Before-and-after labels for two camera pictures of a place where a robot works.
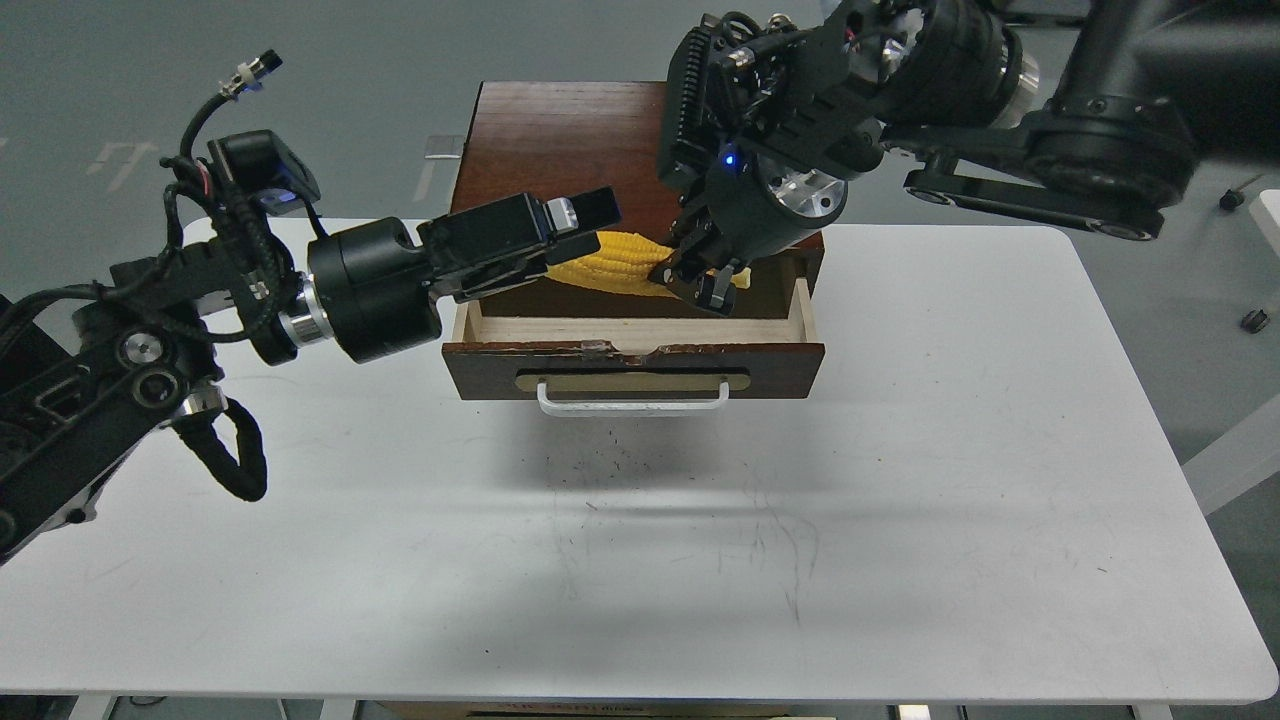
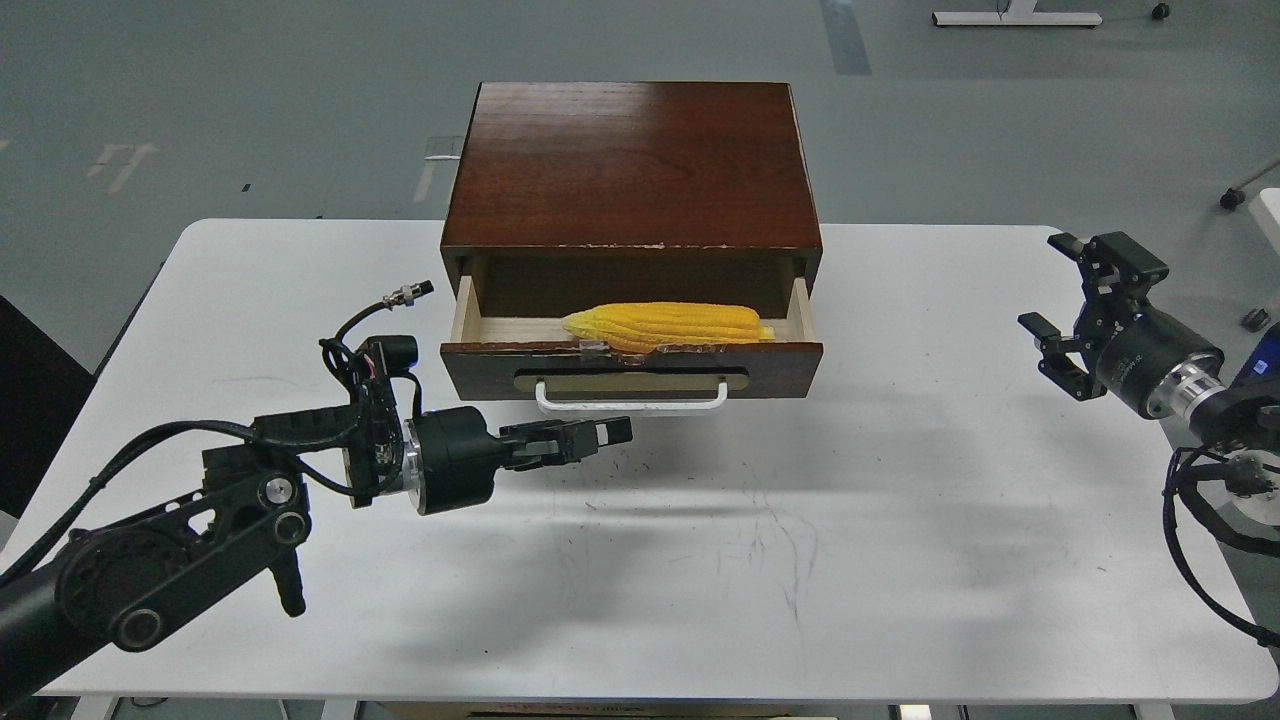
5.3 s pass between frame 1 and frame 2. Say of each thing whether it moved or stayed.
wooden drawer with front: stayed
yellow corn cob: moved
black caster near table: stayed
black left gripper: moved
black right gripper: moved
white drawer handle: stayed
